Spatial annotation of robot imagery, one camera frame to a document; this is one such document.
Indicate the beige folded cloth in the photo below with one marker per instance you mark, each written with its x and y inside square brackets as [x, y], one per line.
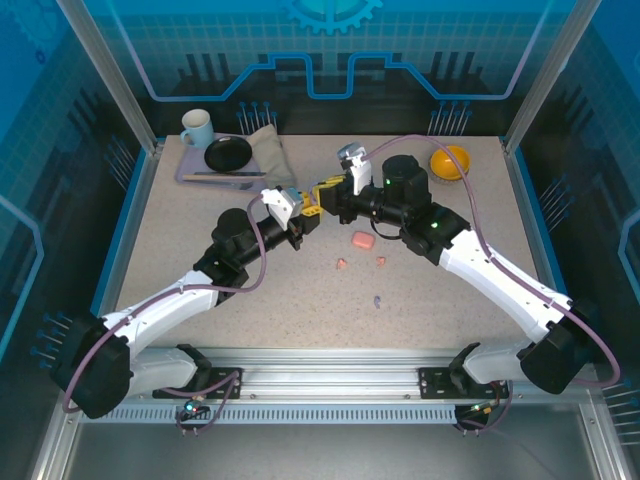
[270, 155]

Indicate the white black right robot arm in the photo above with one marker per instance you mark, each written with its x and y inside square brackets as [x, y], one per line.
[500, 280]

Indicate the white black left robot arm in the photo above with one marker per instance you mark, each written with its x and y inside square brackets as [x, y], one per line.
[165, 305]

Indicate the pink earbud charging case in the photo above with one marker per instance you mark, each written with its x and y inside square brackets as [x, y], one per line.
[363, 240]

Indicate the lavender tray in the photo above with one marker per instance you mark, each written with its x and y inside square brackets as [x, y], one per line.
[192, 162]

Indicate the metal fork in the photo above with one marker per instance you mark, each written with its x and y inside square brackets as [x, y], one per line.
[246, 185]

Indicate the power connector with light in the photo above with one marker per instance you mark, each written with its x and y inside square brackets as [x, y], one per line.
[484, 409]
[194, 406]

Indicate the orange bowl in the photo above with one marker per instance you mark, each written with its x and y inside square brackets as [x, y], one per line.
[447, 160]

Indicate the black plate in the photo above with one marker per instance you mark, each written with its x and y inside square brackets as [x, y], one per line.
[227, 154]

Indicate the light blue mug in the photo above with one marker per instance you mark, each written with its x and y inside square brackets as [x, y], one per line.
[197, 127]

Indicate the aluminium frame post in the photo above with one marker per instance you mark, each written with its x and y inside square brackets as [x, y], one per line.
[115, 75]
[542, 75]

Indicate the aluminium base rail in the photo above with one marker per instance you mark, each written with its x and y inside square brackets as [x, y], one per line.
[325, 370]

